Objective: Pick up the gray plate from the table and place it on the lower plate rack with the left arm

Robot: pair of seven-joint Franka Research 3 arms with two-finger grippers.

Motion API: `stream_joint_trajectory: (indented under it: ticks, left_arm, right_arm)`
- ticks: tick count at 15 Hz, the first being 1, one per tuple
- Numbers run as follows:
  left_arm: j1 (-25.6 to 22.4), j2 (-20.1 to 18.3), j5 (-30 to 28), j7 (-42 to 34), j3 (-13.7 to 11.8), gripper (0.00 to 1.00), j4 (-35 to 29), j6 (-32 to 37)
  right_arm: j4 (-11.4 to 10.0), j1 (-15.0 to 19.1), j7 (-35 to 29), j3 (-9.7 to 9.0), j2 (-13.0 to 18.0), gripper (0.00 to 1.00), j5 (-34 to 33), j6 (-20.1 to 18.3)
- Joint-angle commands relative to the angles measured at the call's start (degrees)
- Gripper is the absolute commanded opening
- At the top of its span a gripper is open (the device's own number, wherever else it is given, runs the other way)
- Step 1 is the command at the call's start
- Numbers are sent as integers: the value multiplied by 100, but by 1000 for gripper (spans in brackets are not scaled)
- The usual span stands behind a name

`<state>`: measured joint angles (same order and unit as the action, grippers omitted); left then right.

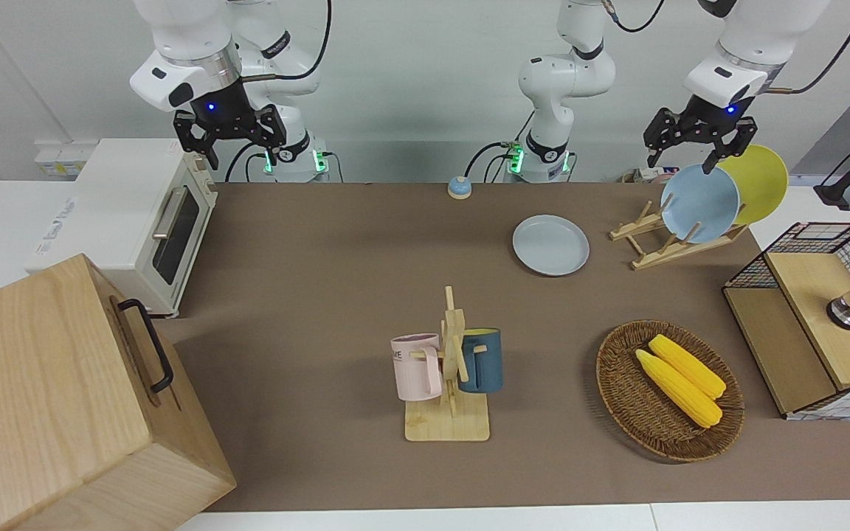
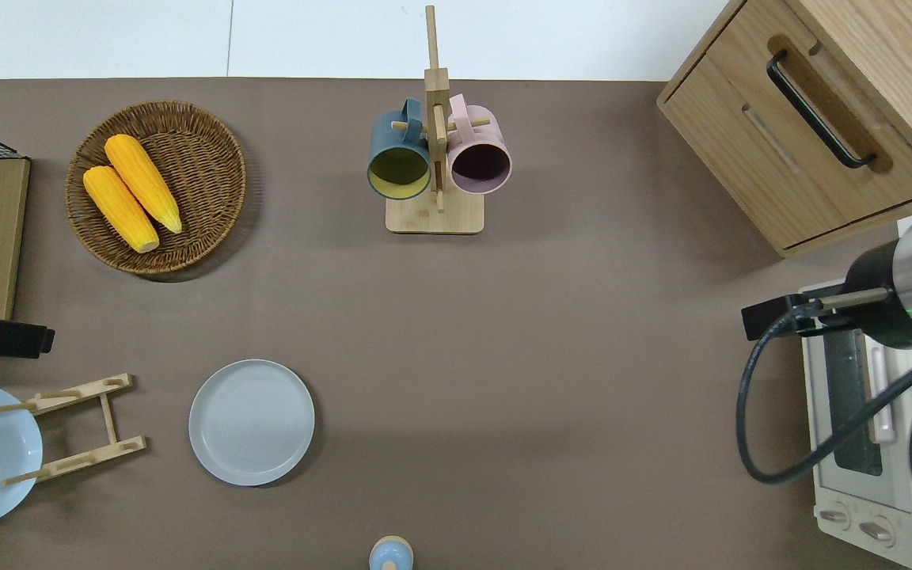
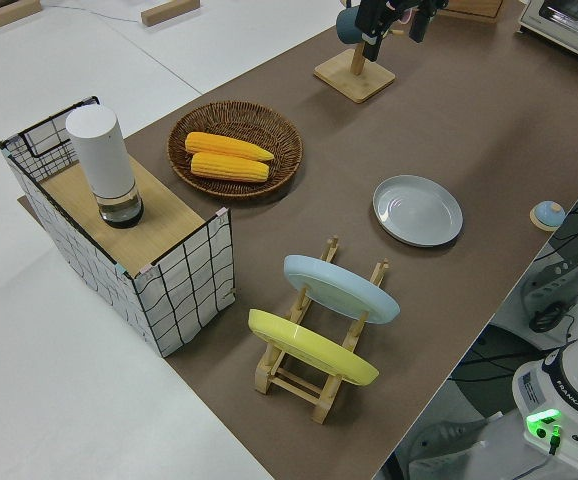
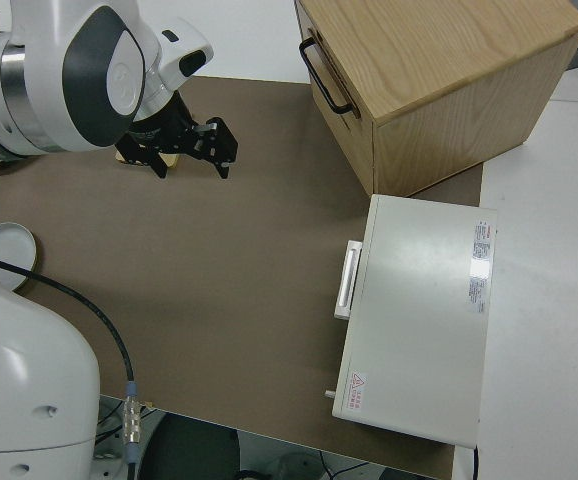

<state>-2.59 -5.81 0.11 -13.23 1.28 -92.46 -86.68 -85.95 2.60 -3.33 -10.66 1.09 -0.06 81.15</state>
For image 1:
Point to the large wooden box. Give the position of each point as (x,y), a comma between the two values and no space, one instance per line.
(49,398)

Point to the small pinkish white object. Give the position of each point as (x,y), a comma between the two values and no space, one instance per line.
(650,175)

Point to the blue call bell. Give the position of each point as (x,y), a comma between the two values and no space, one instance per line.
(460,189)

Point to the gray plate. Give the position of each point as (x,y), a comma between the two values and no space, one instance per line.
(550,245)

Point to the wooden mug rack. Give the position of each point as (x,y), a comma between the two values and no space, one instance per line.
(447,424)

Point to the pink mug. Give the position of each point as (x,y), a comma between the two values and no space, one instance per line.
(414,372)

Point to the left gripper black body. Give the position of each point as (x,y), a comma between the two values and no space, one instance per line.
(713,119)

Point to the yellow plate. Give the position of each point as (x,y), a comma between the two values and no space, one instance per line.
(761,177)

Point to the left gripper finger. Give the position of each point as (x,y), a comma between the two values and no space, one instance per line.
(665,129)
(741,136)

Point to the white toaster oven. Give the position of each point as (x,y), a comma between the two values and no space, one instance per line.
(115,214)

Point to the brown table mat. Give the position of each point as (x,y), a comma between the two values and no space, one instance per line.
(322,258)

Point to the wooden plate rack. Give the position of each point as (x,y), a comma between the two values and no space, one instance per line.
(665,251)

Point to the dark blue mug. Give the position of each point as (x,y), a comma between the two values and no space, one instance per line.
(485,361)

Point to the brown wicker basket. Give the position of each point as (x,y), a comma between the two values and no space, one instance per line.
(639,413)

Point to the yellow corn cob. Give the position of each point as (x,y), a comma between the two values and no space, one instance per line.
(676,387)
(690,366)

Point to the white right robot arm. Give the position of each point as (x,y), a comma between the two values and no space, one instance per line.
(189,44)

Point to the light blue plate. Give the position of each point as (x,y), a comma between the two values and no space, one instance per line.
(702,203)

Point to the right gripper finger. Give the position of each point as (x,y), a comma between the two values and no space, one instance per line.
(192,133)
(270,129)

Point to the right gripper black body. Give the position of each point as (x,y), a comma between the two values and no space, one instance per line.
(222,110)

